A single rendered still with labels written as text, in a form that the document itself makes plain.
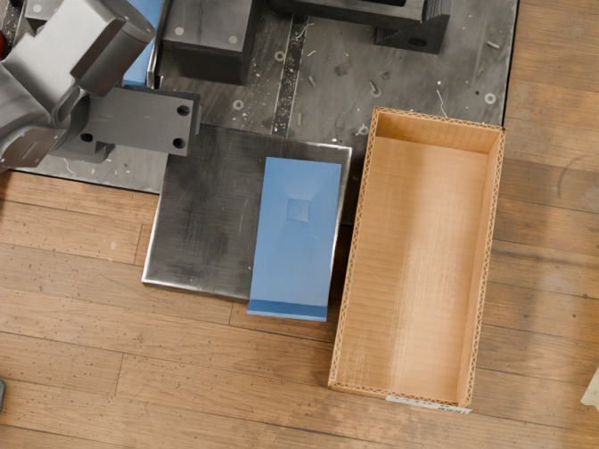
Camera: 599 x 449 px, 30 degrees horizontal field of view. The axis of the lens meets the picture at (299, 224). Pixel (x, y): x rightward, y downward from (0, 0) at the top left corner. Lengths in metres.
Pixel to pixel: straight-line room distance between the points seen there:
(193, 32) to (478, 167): 0.29
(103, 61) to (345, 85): 0.37
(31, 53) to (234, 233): 0.32
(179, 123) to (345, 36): 0.32
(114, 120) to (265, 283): 0.24
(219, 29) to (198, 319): 0.26
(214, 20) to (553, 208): 0.36
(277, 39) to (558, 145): 0.29
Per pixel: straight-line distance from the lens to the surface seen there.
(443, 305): 1.04
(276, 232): 1.02
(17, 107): 0.73
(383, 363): 1.02
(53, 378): 1.04
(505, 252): 1.06
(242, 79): 1.08
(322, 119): 1.08
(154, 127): 0.84
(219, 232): 1.03
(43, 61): 0.78
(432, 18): 1.04
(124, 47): 0.79
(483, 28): 1.13
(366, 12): 1.05
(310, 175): 1.04
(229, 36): 1.02
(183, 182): 1.04
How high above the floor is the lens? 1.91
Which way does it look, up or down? 75 degrees down
